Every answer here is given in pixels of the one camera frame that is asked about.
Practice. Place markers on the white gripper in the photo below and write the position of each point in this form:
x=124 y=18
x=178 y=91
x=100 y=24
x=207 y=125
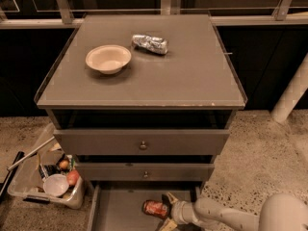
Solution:
x=180 y=210

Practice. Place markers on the red coke can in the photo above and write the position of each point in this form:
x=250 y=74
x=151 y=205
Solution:
x=155 y=208

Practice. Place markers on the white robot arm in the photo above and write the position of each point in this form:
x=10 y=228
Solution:
x=280 y=212

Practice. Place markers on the bottom open grey drawer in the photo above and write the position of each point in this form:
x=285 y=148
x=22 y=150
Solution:
x=117 y=206

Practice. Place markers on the middle grey drawer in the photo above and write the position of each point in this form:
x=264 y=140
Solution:
x=144 y=172

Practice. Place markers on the grey drawer cabinet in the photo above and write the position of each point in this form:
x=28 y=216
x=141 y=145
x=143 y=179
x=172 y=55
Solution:
x=193 y=86

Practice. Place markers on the top grey drawer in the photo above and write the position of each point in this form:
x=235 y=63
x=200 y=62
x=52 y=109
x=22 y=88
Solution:
x=147 y=142

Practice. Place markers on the red apple in bin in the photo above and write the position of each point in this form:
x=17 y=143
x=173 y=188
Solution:
x=72 y=177

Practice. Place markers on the orange fruit in bin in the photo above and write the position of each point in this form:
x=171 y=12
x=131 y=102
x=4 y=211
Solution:
x=64 y=164

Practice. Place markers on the white bowl in bin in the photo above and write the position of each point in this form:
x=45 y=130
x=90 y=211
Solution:
x=56 y=185

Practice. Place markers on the dark packet in bin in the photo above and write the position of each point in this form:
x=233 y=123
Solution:
x=47 y=170

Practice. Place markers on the clear plastic storage bin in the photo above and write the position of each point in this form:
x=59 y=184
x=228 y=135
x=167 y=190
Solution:
x=28 y=184

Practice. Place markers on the white paper bowl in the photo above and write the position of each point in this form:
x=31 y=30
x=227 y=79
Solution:
x=108 y=59

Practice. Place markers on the silver foil chip bag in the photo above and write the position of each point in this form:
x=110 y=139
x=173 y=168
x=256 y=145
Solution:
x=152 y=44

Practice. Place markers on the white diagonal post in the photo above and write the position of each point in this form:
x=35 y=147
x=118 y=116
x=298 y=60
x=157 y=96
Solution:
x=292 y=94

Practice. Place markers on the metal window rail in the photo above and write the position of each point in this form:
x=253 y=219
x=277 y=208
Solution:
x=16 y=14

